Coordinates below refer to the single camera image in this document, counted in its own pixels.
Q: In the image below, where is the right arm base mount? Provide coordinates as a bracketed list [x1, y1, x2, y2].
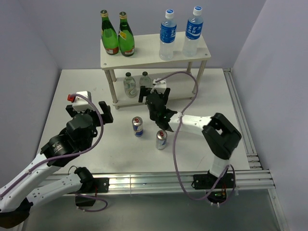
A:
[191, 173, 236, 205]

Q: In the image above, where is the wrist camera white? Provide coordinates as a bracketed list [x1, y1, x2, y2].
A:
[151, 79, 167, 94]
[67, 91, 93, 113]

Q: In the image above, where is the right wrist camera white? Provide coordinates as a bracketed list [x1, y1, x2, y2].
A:
[151, 79, 167, 94]

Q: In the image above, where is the aluminium rail frame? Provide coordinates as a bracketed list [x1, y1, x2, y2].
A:
[12, 68, 289, 231]

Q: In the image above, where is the red bull can front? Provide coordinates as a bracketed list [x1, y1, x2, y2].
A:
[156, 130, 167, 150]

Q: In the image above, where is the green glass bottle right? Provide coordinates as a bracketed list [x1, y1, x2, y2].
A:
[118, 12, 135, 57]

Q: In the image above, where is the white two-tier shelf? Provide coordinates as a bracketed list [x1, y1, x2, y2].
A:
[100, 32, 211, 110]

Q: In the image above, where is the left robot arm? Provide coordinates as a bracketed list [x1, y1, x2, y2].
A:
[0, 101, 114, 229]

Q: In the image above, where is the red bull can rear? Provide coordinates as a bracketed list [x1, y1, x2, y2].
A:
[132, 116, 143, 137]

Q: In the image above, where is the red bull can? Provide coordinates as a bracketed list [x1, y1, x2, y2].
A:
[156, 130, 167, 150]
[132, 116, 143, 137]

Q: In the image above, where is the small pocari sweat bottle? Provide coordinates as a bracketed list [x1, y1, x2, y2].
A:
[159, 9, 177, 61]

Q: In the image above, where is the green glass bottle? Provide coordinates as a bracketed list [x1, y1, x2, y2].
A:
[118, 12, 135, 57]
[101, 10, 119, 55]

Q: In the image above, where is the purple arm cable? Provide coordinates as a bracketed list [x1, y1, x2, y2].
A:
[0, 93, 108, 213]
[155, 71, 236, 206]

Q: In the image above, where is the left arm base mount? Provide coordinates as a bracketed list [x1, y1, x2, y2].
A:
[75, 178, 109, 209]

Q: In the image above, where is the large pocari sweat bottle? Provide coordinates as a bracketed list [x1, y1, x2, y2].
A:
[182, 6, 204, 57]

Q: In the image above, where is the clear chang bottle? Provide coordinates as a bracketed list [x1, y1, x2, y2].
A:
[123, 72, 137, 98]
[139, 71, 153, 88]

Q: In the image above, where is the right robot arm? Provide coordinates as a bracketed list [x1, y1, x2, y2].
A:
[138, 86, 242, 188]

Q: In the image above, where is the green glass bottle left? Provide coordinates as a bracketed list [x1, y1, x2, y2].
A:
[101, 10, 119, 55]

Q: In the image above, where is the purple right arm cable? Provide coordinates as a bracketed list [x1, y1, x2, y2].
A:
[155, 71, 236, 206]

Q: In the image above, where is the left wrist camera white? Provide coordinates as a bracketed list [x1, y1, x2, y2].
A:
[67, 91, 93, 113]

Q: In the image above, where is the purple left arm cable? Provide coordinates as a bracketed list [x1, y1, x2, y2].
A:
[0, 93, 108, 213]

